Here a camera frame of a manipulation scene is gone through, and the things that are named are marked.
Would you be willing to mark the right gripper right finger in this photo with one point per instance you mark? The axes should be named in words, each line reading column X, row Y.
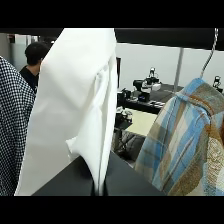
column 126, row 180

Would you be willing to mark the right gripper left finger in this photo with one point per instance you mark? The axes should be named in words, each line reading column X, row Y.
column 71, row 180

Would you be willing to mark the white long-sleeved shirt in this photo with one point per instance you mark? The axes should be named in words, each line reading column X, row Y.
column 73, row 100

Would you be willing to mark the silver clothes hanger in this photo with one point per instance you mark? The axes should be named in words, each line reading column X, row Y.
column 209, row 60

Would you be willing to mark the blue and brown plaid shirt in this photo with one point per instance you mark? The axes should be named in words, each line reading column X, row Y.
column 186, row 140

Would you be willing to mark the black and white checked shirt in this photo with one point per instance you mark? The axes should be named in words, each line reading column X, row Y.
column 13, row 126

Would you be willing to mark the person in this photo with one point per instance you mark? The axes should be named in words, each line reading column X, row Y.
column 31, row 71

